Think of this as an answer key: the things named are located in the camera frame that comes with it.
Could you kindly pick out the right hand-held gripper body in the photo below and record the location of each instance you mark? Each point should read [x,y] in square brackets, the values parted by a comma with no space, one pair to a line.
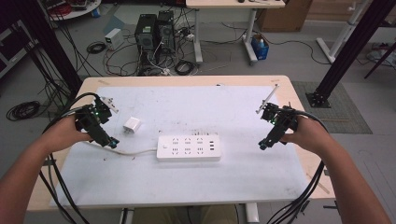
[278,121]

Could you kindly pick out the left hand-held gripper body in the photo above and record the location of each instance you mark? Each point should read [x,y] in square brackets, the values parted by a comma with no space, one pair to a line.
[93,119]

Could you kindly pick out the person's left hand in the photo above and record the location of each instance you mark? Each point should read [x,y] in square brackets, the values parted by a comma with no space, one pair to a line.
[67,132]

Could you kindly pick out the person's right hand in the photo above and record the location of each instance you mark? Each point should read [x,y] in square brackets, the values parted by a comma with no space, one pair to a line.
[306,133]

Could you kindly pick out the white charger adapter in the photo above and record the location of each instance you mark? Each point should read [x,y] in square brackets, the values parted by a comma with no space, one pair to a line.
[132,125]

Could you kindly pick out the grey floor mat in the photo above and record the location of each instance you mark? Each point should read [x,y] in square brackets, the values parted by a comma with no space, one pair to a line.
[345,115]

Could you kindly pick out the white power strip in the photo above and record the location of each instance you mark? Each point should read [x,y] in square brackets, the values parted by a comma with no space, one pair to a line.
[188,147]

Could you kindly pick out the blue bin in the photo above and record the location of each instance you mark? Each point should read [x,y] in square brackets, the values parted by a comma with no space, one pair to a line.
[260,46]

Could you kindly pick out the white table mat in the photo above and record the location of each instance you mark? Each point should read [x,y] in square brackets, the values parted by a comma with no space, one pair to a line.
[186,180]

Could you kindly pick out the white power supply box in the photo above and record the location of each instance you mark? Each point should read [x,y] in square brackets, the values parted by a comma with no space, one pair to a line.
[114,39]

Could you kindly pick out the black computer tower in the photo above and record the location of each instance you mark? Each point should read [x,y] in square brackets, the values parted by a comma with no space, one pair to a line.
[166,31]
[145,32]

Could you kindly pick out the cardboard box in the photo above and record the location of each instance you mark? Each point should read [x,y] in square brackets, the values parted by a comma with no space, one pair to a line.
[283,15]

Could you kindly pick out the white metal stand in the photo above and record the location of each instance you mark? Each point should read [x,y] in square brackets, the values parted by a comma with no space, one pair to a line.
[341,34]

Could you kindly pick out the round white table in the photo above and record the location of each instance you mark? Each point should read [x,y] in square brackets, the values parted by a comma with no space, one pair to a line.
[74,9]

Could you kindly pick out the white desk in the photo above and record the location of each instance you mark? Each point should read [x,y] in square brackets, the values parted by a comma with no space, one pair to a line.
[233,3]

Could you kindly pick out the black metal post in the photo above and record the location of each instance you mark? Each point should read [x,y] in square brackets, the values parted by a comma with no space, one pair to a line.
[351,46]
[49,43]

